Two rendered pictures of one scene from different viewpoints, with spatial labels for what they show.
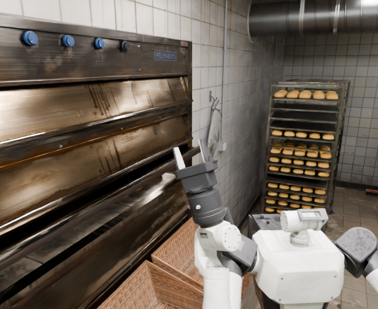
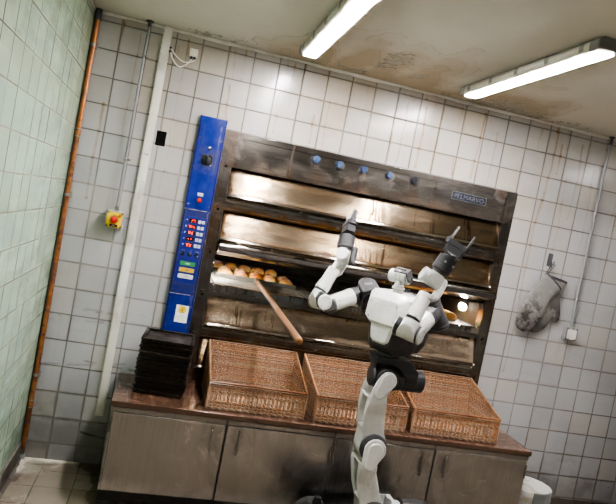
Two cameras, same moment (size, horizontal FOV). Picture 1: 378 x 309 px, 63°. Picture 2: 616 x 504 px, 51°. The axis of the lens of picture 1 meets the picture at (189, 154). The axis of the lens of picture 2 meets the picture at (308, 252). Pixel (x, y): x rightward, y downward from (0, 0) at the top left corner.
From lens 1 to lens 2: 2.95 m
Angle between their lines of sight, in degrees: 52
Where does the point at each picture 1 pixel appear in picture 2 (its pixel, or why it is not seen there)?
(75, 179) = not seen: hidden behind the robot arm
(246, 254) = (367, 287)
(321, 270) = (390, 301)
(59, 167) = (333, 240)
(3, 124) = (309, 202)
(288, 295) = (372, 313)
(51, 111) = (338, 205)
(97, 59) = (385, 184)
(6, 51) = (324, 169)
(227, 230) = (341, 248)
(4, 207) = (293, 243)
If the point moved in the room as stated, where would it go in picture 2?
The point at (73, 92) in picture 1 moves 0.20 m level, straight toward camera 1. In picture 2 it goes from (359, 200) to (345, 196)
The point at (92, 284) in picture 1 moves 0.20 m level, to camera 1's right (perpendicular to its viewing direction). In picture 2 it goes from (328, 336) to (349, 345)
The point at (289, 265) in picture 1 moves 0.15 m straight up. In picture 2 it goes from (377, 294) to (383, 264)
